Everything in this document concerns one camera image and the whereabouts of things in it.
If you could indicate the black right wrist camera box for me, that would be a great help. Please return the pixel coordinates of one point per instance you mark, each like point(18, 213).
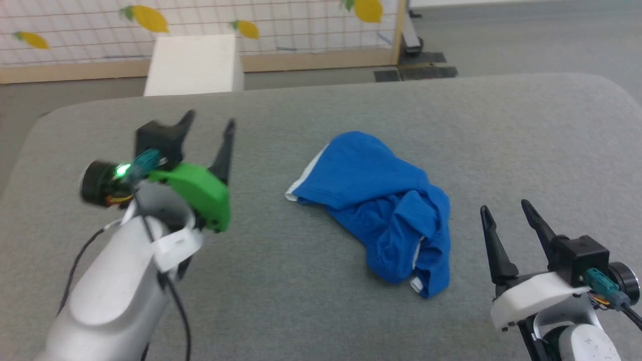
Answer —
point(582, 258)

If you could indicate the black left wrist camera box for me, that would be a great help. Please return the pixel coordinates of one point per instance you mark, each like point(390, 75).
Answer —
point(158, 140)

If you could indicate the grey metal stand leg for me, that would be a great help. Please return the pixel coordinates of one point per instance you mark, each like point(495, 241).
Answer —
point(411, 35)

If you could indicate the black floor mat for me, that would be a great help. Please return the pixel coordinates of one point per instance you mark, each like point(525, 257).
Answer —
point(386, 75)
point(427, 72)
point(422, 57)

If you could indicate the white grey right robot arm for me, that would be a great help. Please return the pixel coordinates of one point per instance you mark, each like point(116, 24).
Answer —
point(577, 341)

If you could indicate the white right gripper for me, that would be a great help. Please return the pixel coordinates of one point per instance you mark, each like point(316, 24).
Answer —
point(536, 298)

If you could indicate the white box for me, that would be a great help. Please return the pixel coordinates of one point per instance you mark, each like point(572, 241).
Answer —
point(193, 65)

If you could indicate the blue garment with white trim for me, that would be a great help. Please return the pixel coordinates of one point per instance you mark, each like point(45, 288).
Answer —
point(371, 200)

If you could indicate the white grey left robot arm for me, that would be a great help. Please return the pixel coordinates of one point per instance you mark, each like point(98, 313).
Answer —
point(110, 296)

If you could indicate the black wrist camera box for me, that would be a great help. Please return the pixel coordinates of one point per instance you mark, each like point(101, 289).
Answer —
point(582, 258)
point(158, 140)

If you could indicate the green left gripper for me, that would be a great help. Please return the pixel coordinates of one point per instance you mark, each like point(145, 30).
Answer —
point(200, 193)

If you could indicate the wooden framed net fence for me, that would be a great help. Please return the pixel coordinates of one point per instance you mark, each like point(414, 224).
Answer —
point(75, 50)

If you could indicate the grey fabric sofa seat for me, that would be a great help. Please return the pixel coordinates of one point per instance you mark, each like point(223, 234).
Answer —
point(311, 301)

